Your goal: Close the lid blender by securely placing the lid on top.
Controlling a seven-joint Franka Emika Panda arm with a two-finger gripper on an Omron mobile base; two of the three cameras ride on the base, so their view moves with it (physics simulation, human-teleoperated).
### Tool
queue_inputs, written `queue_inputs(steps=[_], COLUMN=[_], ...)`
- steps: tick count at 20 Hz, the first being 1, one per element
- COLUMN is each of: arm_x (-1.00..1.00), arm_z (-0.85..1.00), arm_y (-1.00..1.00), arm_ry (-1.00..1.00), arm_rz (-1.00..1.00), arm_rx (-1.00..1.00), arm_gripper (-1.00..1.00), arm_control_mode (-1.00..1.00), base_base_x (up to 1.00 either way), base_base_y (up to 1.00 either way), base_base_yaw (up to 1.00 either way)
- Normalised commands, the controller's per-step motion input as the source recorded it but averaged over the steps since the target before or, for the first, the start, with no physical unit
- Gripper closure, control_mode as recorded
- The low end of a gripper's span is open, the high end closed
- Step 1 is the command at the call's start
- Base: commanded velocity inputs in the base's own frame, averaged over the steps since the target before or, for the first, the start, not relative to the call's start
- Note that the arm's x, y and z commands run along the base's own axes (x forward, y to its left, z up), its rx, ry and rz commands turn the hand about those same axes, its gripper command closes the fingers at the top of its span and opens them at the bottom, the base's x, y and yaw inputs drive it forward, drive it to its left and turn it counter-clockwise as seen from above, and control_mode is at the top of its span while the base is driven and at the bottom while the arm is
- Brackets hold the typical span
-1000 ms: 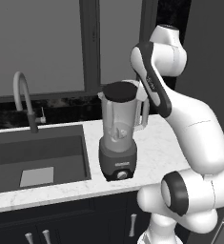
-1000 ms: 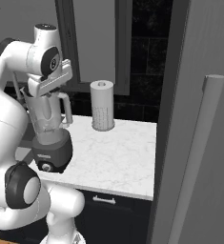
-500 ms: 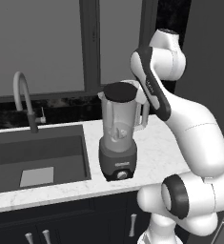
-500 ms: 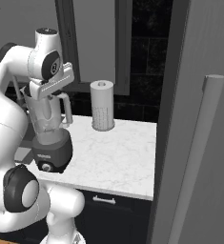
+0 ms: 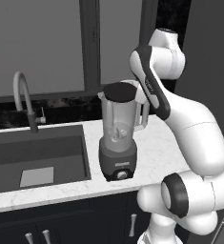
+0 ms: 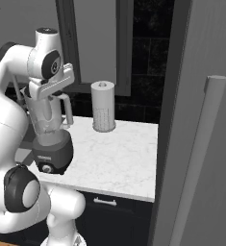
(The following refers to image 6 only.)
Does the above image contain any grey fridge handle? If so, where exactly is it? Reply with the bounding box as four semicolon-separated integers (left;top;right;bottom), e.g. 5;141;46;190
168;75;226;246

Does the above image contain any clear blender jar with handle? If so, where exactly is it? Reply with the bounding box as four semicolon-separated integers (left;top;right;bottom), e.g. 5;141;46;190
22;90;75;140

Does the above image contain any dark grey blender base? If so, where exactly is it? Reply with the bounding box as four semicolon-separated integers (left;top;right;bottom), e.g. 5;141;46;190
31;129;75;176

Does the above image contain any silver drawer handle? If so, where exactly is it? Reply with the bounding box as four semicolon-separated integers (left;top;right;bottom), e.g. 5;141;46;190
92;196;118;207

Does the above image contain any grey wall cupboard door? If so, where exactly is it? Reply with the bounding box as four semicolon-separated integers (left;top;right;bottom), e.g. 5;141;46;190
55;0;135;97

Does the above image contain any white paper towel roll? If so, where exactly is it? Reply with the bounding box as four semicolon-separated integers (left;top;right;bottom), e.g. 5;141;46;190
90;80;116;134

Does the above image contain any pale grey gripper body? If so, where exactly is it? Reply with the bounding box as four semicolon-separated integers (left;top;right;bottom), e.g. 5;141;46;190
28;62;76;101

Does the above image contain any grey fridge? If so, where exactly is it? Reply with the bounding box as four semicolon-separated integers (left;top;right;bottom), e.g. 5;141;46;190
147;0;226;246

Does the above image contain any dark drawer front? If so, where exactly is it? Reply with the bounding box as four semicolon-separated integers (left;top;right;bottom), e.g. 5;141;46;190
75;190;154;246

